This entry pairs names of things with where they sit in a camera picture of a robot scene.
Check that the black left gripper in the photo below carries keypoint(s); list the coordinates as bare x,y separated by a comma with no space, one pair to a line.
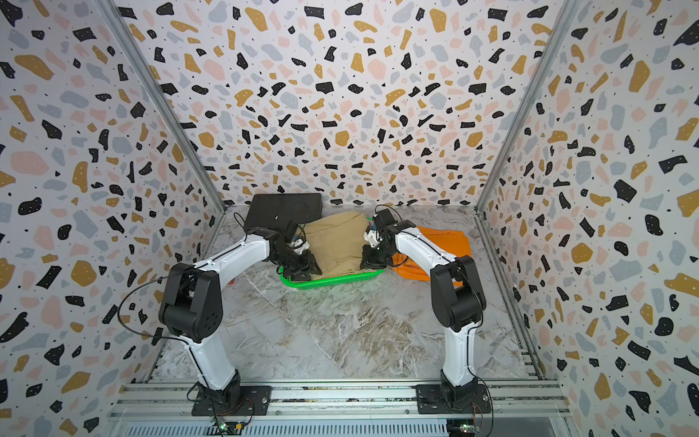
308,267

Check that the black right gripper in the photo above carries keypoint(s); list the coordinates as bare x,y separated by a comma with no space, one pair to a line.
368,261

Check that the khaki pants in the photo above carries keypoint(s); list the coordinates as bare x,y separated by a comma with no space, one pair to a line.
336,242

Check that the orange pants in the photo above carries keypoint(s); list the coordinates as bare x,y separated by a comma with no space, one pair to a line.
420,249

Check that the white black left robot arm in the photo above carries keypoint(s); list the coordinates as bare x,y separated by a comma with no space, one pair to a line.
192,306

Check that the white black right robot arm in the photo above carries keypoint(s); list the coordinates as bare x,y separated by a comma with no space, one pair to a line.
457,296

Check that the green plastic basket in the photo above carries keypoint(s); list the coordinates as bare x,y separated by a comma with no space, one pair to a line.
305,284

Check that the black hard carry case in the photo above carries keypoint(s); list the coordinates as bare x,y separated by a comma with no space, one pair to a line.
277,211

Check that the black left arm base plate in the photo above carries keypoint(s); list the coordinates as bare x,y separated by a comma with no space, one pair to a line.
250,401

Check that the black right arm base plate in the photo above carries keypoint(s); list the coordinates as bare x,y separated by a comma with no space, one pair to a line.
442,399

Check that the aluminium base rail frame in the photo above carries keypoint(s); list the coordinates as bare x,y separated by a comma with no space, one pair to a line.
344,408

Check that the aluminium corner post right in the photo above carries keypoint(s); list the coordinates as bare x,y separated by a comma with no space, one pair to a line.
561,25

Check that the aluminium corner post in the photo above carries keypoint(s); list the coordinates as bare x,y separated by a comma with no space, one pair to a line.
108,10
561,25

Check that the aluminium corner post left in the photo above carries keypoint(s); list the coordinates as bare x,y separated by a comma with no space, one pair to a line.
108,10

